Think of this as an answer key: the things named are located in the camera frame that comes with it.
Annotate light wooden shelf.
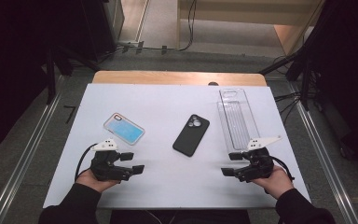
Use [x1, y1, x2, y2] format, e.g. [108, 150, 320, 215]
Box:
[175, 0, 324, 58]

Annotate metal floor rail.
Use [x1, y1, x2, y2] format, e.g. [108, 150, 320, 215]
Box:
[0, 92, 62, 224]
[288, 83, 358, 224]

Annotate black hanging cable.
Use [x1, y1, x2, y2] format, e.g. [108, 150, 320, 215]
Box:
[178, 0, 199, 52]

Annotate person's dark lap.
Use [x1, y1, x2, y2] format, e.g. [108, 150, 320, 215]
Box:
[109, 209, 252, 224]

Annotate black tripod stand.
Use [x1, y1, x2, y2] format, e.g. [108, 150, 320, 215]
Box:
[258, 46, 316, 112]

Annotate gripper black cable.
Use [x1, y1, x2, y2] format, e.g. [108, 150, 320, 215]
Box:
[270, 155, 296, 182]
[74, 143, 98, 183]

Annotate white board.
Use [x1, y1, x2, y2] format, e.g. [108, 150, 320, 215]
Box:
[42, 82, 311, 209]

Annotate person's left hand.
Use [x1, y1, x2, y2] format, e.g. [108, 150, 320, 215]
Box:
[75, 168, 121, 194]

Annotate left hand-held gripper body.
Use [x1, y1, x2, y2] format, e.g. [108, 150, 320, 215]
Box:
[89, 138, 129, 182]

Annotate black curtain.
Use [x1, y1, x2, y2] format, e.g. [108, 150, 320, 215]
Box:
[0, 0, 87, 158]
[304, 0, 358, 167]

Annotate person's right hand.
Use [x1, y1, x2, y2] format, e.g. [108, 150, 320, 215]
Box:
[250, 164, 295, 200]

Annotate blue phone case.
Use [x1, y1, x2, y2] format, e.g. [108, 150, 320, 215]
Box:
[103, 112, 146, 147]

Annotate wooden table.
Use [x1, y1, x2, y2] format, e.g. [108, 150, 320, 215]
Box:
[91, 70, 268, 87]

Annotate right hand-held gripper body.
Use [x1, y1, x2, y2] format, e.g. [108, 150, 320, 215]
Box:
[244, 135, 282, 184]

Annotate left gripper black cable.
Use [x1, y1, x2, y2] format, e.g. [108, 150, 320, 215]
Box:
[74, 143, 98, 183]

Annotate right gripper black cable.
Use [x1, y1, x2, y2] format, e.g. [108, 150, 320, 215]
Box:
[270, 155, 296, 182]

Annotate black floor cables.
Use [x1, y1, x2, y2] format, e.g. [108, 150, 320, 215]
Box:
[273, 90, 306, 125]

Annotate dark cabinet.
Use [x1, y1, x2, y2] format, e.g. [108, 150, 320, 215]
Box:
[79, 0, 125, 62]

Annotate black phone case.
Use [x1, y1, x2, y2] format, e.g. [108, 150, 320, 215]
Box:
[172, 113, 211, 158]

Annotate clear plastic rack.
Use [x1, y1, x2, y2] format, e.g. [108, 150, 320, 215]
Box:
[216, 88, 261, 153]

